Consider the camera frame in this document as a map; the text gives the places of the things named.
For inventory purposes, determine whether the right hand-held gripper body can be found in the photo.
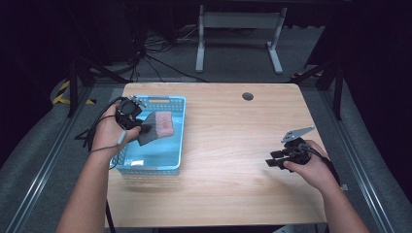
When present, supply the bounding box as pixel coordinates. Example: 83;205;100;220
280;125;317;166

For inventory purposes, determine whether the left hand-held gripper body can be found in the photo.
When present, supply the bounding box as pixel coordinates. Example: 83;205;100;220
115;94;148;131

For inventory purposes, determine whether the light blue plastic basket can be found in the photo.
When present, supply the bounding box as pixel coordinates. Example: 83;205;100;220
110;94;188;177

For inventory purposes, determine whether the person's left hand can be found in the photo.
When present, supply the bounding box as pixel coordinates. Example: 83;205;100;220
90;103;143;153

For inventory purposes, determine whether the person's right hand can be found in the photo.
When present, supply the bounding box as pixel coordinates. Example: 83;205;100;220
282;139;340;192

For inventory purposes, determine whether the black metal stand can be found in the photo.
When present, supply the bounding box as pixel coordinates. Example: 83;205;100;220
291;59;345;121
66;52;131;118

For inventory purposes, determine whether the yellow black hazard tape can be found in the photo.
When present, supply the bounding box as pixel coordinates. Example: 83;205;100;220
51;80;97;106

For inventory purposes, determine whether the grey left gripper cord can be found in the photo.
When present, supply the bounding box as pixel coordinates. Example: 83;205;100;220
89;129;127;153

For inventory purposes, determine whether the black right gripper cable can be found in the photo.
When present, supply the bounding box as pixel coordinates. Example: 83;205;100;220
299;144;342;187

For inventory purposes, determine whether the metal floor rail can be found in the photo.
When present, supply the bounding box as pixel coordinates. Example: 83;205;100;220
319;89;395;233
5;86;95;233

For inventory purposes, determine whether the bundle of black floor cables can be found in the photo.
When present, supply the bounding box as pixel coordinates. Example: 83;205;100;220
127;23;210;83

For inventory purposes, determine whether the white metal desk frame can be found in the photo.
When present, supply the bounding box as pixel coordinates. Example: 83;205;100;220
194;4;289;75

